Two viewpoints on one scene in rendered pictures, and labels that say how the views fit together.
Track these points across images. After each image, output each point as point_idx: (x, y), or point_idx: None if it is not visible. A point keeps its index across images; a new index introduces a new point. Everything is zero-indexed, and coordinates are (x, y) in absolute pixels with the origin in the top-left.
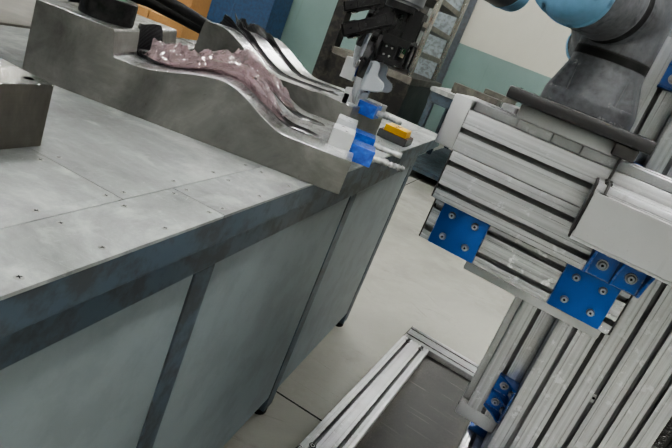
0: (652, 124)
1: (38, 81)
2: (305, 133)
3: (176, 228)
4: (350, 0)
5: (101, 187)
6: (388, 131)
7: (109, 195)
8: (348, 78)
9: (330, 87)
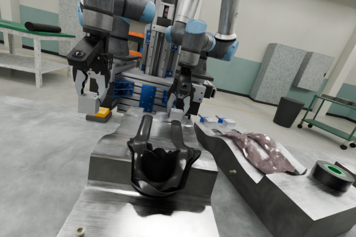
0: (168, 59)
1: (340, 162)
2: (238, 131)
3: (296, 147)
4: (88, 56)
5: (310, 159)
6: (106, 116)
7: (309, 157)
8: (98, 111)
9: (141, 123)
